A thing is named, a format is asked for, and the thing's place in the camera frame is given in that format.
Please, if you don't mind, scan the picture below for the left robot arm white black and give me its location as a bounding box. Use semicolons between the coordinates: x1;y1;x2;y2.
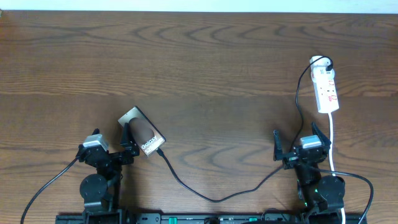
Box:
76;123;139;224

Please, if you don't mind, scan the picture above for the white power strip cord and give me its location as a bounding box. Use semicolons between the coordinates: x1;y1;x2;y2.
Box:
328;112;347;224

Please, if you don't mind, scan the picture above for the white power strip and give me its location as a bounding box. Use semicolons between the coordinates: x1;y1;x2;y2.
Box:
310;55;339;114

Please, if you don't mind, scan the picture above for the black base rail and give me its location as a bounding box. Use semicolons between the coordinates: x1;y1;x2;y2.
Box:
55;208;368;224

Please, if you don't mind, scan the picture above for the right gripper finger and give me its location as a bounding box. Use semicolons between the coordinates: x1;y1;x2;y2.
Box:
311;122;331;146
273;130;284;161

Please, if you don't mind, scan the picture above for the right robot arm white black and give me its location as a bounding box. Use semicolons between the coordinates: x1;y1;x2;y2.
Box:
273;123;374;223

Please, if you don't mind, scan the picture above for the black charger cable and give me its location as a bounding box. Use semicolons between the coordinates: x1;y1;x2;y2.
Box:
155;55;334;203

